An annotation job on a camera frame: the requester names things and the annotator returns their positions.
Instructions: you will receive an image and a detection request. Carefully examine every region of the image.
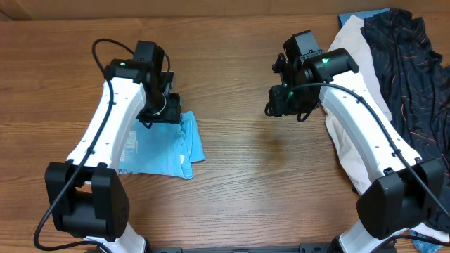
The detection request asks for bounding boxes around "light blue printed t-shirt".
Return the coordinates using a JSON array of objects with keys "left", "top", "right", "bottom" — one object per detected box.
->
[{"left": 119, "top": 111, "right": 205, "bottom": 179}]

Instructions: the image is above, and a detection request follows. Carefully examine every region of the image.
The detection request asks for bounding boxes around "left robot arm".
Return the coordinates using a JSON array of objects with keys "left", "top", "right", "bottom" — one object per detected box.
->
[{"left": 33, "top": 41, "right": 181, "bottom": 252}]

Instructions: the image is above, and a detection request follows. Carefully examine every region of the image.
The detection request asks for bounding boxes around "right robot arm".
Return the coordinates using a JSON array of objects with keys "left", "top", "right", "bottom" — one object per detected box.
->
[{"left": 264, "top": 30, "right": 444, "bottom": 252}]

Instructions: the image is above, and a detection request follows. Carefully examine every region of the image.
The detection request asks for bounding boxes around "beige garment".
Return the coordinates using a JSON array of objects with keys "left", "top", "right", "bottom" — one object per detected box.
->
[{"left": 321, "top": 13, "right": 450, "bottom": 243}]

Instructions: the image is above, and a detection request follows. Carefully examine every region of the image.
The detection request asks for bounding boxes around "dark blue folded cloth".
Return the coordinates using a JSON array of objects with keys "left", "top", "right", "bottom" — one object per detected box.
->
[{"left": 337, "top": 8, "right": 389, "bottom": 27}]

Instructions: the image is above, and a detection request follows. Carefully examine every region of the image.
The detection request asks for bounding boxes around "dark patterned garment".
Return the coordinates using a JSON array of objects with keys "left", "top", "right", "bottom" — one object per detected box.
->
[{"left": 360, "top": 8, "right": 450, "bottom": 233}]

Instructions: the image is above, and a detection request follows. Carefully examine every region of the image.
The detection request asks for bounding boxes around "blue denim garment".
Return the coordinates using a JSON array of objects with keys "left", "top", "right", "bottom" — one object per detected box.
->
[{"left": 409, "top": 230, "right": 443, "bottom": 253}]

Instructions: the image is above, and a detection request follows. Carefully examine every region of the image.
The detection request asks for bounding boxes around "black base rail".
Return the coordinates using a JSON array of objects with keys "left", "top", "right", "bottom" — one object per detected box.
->
[{"left": 146, "top": 242, "right": 343, "bottom": 253}]

